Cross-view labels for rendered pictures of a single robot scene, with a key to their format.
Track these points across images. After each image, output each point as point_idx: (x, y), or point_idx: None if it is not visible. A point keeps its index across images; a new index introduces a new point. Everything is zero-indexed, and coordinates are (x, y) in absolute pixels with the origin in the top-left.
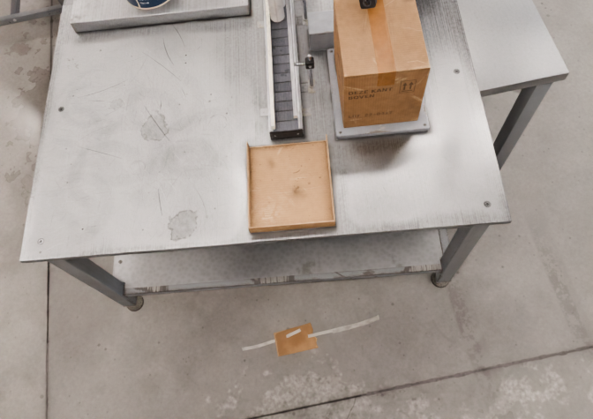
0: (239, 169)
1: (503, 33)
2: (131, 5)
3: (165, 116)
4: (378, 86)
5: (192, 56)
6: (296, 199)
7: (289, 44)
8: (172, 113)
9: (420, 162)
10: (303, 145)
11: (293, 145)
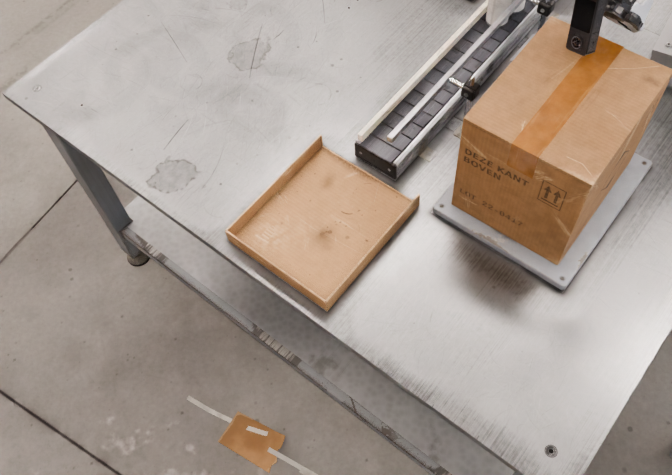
0: (288, 162)
1: None
2: None
3: (271, 50)
4: (508, 166)
5: (363, 6)
6: (313, 244)
7: (467, 52)
8: (281, 51)
9: (511, 322)
10: (384, 189)
11: (372, 181)
